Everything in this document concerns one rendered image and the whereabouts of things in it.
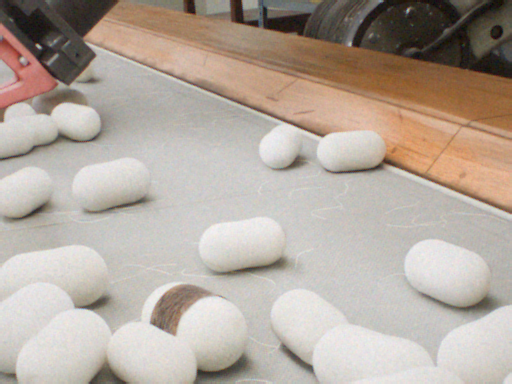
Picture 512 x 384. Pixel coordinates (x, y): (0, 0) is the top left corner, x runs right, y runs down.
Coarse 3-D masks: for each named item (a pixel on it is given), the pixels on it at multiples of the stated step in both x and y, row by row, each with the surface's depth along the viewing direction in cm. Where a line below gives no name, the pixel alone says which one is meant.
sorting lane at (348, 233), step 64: (0, 64) 95; (128, 64) 89; (128, 128) 61; (192, 128) 60; (256, 128) 59; (64, 192) 47; (192, 192) 46; (256, 192) 45; (320, 192) 44; (384, 192) 44; (448, 192) 43; (0, 256) 39; (128, 256) 38; (192, 256) 37; (320, 256) 36; (384, 256) 36; (128, 320) 31; (256, 320) 31; (384, 320) 30; (448, 320) 30
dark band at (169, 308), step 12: (180, 288) 28; (192, 288) 28; (168, 300) 28; (180, 300) 27; (192, 300) 27; (228, 300) 28; (156, 312) 28; (168, 312) 27; (180, 312) 27; (156, 324) 28; (168, 324) 27
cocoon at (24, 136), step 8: (16, 120) 55; (0, 128) 54; (8, 128) 54; (16, 128) 55; (24, 128) 55; (32, 128) 56; (0, 136) 54; (8, 136) 54; (16, 136) 54; (24, 136) 55; (32, 136) 55; (0, 144) 54; (8, 144) 54; (16, 144) 55; (24, 144) 55; (32, 144) 55; (0, 152) 54; (8, 152) 55; (16, 152) 55; (24, 152) 55
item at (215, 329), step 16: (160, 288) 28; (144, 304) 28; (192, 304) 27; (208, 304) 27; (224, 304) 27; (144, 320) 28; (192, 320) 27; (208, 320) 26; (224, 320) 27; (240, 320) 27; (176, 336) 27; (192, 336) 26; (208, 336) 26; (224, 336) 26; (240, 336) 27; (208, 352) 26; (224, 352) 27; (240, 352) 27; (208, 368) 27; (224, 368) 27
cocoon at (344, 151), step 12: (348, 132) 47; (360, 132) 47; (372, 132) 47; (324, 144) 47; (336, 144) 47; (348, 144) 47; (360, 144) 47; (372, 144) 47; (384, 144) 47; (324, 156) 47; (336, 156) 47; (348, 156) 47; (360, 156) 47; (372, 156) 47; (384, 156) 47; (336, 168) 47; (348, 168) 47; (360, 168) 47
